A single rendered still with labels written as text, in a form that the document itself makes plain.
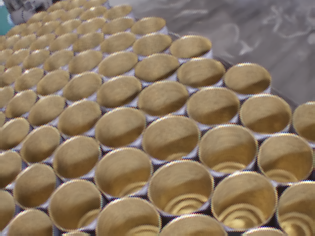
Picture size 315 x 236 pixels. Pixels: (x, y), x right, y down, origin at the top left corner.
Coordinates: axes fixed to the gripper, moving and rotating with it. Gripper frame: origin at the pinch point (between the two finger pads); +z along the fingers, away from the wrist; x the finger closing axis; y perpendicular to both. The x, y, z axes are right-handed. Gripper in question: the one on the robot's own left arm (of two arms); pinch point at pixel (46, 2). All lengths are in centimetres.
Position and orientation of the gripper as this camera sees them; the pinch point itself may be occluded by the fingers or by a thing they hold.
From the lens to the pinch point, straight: 100.9
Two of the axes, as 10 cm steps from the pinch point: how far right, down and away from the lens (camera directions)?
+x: 7.9, -5.3, 3.2
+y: -1.9, -7.0, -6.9
